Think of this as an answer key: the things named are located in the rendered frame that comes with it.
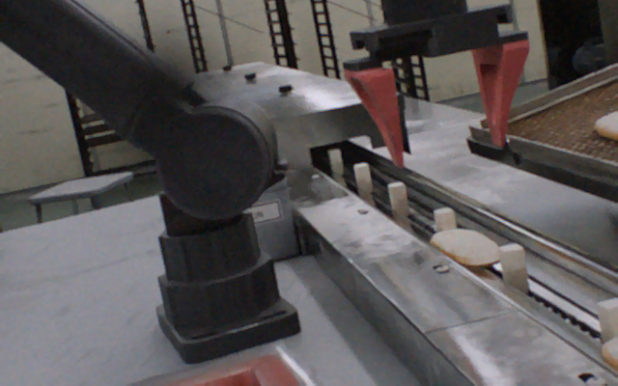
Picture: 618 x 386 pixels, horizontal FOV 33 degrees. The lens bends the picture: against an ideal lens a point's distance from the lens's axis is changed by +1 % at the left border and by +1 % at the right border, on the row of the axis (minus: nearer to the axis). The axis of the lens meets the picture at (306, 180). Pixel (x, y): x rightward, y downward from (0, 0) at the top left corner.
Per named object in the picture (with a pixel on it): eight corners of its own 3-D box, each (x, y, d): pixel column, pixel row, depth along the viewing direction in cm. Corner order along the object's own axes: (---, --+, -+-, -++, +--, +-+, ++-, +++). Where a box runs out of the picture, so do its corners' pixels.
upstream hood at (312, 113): (189, 108, 241) (182, 71, 240) (265, 93, 244) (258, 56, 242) (265, 187, 119) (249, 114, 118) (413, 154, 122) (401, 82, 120)
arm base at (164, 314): (157, 324, 83) (187, 367, 72) (135, 226, 82) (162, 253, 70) (260, 295, 86) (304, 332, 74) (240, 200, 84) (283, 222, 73)
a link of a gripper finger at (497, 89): (547, 144, 73) (527, 9, 71) (448, 165, 72) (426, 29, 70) (510, 134, 80) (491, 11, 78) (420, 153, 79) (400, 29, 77)
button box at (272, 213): (223, 289, 103) (201, 179, 101) (301, 270, 104) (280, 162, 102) (233, 311, 95) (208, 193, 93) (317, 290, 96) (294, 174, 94)
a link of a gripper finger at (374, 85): (481, 158, 72) (460, 22, 71) (381, 179, 71) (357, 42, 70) (450, 147, 79) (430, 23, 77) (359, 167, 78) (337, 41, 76)
